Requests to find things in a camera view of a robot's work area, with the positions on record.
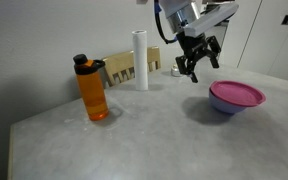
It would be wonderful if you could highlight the orange water bottle black cap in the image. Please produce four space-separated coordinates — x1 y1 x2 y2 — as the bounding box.
72 53 110 122

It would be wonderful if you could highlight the pink round lid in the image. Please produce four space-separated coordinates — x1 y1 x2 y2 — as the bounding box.
209 79 267 108

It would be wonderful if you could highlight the white paper towel roll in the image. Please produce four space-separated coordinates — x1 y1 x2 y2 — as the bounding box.
131 29 150 92

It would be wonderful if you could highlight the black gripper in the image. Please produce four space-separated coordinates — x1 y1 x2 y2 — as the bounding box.
175 31 223 85

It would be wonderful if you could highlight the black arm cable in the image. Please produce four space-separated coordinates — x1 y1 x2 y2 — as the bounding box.
153 0 179 45

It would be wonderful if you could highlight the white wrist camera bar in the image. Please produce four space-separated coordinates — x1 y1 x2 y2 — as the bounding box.
183 2 240 38

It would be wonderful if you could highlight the blue plastic bowl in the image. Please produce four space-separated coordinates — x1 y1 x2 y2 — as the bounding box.
208 89 252 116

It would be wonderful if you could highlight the small glass jar candle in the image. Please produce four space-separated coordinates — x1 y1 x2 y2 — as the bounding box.
170 63 185 78

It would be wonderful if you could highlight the tall white cabinet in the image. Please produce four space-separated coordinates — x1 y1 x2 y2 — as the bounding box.
236 0 288 85

